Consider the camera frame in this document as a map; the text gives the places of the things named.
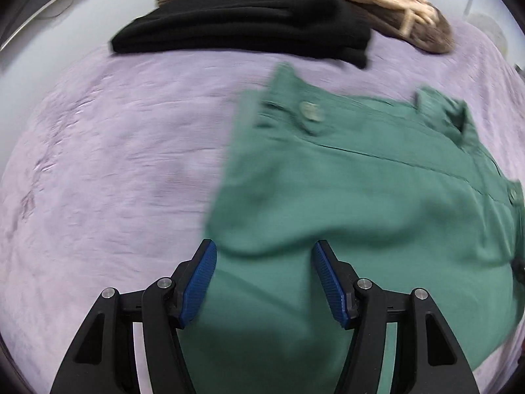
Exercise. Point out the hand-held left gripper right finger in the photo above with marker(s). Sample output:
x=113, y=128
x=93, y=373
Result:
x=330, y=283

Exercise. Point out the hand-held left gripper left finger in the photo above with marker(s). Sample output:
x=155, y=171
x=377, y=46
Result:
x=199, y=283

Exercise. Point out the green button-up shirt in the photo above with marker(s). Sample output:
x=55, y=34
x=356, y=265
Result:
x=369, y=193

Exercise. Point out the black folded clothes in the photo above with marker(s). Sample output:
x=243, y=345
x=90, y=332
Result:
x=246, y=20

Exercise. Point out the purple fuzzy blanket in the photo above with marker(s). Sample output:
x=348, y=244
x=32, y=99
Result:
x=102, y=172

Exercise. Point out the brown knit garment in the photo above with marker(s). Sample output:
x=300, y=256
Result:
x=426, y=35

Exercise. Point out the white round patterned pillow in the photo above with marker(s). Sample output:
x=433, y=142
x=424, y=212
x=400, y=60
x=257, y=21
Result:
x=488, y=30

